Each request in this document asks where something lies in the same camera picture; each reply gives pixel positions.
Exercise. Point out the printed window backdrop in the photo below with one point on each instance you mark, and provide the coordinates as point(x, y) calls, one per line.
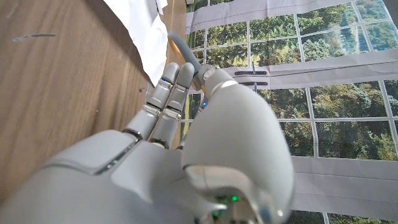
point(342, 109)

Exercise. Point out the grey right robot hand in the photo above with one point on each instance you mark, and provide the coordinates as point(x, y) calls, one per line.
point(233, 130)

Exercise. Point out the crumpled white paper sheet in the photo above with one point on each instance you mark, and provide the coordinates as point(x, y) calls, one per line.
point(146, 31)

